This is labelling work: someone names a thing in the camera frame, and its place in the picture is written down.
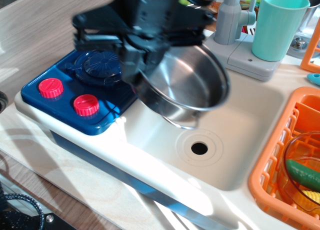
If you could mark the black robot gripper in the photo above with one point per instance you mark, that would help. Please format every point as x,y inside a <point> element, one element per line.
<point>132,26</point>

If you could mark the stainless steel pan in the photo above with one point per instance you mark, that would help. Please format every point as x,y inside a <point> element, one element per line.
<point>188,83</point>

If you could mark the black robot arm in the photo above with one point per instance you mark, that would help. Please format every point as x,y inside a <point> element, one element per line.
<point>140,32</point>

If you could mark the blue toy stove top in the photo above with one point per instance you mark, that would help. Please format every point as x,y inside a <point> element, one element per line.
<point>84,72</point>

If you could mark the red stove knob right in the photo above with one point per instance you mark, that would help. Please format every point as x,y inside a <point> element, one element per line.
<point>86,105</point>

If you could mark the red stove knob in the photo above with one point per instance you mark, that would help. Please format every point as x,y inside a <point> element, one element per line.
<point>50,87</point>
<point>86,105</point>

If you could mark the red stove knob left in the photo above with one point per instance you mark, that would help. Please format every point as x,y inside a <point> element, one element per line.
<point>50,87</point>

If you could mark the cream toy sink unit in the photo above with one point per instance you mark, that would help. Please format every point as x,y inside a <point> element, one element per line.
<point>201,174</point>

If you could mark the grey toy faucet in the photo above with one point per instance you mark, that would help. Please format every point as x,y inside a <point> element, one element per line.
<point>233,47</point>

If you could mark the teal plastic cup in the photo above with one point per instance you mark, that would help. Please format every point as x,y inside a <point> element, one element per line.
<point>277,23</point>

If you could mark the steel pot with lid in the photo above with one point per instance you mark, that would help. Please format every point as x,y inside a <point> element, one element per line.
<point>302,37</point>

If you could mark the orange dish rack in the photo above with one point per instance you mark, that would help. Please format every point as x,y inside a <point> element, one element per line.
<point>301,114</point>

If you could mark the transparent orange bowl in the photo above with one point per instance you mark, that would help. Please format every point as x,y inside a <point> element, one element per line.
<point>305,149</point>

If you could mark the green toy cucumber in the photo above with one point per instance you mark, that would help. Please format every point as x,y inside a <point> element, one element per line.
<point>303,175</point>

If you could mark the yellow toy corn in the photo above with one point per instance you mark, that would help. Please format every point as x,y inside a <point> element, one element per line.
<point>308,201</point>

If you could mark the orange frame stand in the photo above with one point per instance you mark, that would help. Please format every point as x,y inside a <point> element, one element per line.
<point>311,49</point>

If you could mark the teal utensil handle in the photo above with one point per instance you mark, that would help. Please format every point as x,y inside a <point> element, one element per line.
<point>314,78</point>

